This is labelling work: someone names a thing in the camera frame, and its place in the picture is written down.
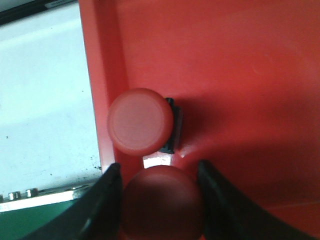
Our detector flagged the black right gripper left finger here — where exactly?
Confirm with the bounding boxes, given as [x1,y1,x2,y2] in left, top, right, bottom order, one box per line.
[22,163,123,240]

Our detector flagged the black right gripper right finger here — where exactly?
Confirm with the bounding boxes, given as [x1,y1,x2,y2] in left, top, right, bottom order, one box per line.
[197,159,313,240]

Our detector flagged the red push button switch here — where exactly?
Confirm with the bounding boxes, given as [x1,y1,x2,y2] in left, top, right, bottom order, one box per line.
[119,155,204,240]

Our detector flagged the red button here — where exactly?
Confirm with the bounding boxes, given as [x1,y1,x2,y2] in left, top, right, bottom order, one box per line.
[107,88,183,157]

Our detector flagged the green conveyor belt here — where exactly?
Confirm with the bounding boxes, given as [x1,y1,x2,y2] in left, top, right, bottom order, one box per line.
[0,200,76,240]

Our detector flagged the red plastic tray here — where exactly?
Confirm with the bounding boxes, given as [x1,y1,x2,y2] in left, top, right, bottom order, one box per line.
[79,0,320,237]

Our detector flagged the aluminium conveyor frame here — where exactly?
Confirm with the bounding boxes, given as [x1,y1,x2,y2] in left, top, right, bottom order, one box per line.
[0,183,93,213]

